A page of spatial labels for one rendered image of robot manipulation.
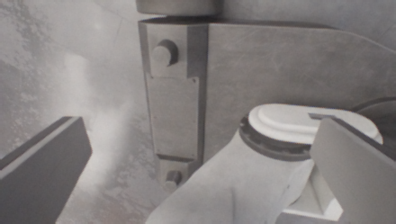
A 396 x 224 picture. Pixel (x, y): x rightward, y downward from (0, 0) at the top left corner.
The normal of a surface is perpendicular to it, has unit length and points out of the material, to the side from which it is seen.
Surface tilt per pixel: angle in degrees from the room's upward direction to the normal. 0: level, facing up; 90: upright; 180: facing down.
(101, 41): 0
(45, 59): 0
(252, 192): 90
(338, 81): 0
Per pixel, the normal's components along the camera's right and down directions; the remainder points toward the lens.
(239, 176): 0.02, -0.87
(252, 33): -0.18, 0.48
